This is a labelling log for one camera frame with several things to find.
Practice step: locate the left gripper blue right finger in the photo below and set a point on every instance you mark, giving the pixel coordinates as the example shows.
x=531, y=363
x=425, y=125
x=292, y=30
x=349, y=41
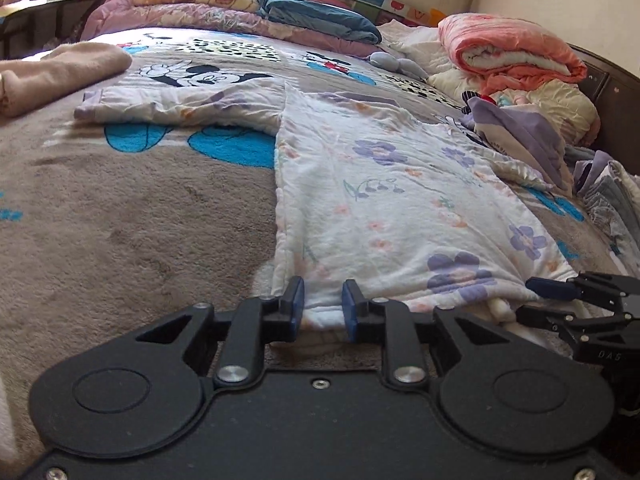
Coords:
x=389, y=324

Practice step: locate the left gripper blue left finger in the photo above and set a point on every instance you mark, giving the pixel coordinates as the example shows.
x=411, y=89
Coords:
x=260, y=321

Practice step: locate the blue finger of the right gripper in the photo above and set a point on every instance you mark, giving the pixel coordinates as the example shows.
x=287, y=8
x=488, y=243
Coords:
x=555, y=290
x=543, y=319

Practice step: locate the white floral quilted garment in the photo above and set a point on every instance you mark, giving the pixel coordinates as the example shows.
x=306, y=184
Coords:
x=365, y=191

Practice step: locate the grey clothes pile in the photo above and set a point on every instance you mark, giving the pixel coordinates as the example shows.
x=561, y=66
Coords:
x=611, y=199

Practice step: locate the purple and cream garment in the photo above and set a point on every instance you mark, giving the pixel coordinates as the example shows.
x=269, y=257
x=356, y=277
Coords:
x=524, y=133

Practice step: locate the cream quilt under pink one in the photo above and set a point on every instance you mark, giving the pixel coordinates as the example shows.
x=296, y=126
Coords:
x=569, y=110

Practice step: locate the Mickey Mouse bed blanket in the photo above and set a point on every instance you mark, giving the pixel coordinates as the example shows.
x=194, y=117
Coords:
x=105, y=229

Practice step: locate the dark wooden headboard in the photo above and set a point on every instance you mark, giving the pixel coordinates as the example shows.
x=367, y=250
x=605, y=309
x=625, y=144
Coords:
x=615, y=94

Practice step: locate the pink rolled quilt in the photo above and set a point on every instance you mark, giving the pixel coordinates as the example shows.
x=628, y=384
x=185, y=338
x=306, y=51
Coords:
x=508, y=53

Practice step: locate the grey plush toy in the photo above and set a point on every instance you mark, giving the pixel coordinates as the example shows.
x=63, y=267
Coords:
x=402, y=66

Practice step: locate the blue folded duvet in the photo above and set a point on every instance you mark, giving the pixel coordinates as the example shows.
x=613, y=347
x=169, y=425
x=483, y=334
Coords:
x=322, y=17

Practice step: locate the beige folded fleece blanket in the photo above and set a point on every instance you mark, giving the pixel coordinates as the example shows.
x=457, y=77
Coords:
x=27, y=84

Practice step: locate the dark cluttered desk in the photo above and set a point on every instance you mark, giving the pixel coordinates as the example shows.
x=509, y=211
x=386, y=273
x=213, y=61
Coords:
x=30, y=26

